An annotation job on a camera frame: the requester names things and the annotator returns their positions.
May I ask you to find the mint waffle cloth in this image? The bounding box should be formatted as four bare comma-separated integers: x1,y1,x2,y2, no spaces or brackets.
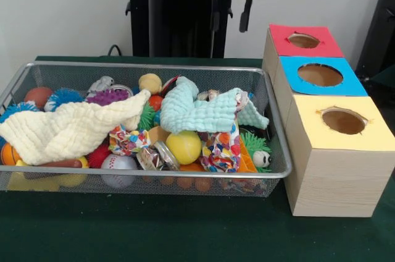
159,75,270,135

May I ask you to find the wooden three-hole box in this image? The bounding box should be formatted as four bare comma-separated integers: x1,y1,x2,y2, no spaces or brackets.
262,23,395,218

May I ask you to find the green spiky toy with eyes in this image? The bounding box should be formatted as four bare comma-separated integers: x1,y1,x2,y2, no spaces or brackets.
239,132,273,174

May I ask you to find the yellow tennis ball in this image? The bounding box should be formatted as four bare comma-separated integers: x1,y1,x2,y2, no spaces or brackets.
165,130,203,166

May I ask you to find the black upright panel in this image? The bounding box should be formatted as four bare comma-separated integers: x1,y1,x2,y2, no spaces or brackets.
354,0,395,73

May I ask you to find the purple spiky ball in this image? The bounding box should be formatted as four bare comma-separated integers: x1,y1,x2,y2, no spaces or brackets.
85,88,130,107

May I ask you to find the dark green table cloth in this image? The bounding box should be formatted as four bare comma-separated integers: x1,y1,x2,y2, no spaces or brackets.
0,54,395,262
367,64,395,96

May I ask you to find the blue spiky ball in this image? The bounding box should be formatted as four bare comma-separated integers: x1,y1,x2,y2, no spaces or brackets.
46,88,86,112

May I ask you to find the white baseball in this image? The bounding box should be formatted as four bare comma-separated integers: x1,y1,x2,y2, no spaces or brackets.
101,153,138,189

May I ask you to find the cream waffle cloth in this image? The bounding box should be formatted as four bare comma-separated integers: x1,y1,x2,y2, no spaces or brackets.
0,88,152,166

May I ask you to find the reddish brown ball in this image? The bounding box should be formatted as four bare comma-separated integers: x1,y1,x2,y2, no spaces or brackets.
23,87,54,111

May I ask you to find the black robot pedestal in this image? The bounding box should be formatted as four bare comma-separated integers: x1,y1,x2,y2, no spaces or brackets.
118,0,236,58

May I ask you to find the black looped cable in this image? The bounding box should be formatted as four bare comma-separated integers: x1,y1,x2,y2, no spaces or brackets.
107,44,124,57

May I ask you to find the shallow wire mesh bin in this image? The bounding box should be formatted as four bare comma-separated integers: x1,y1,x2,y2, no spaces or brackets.
0,61,293,197

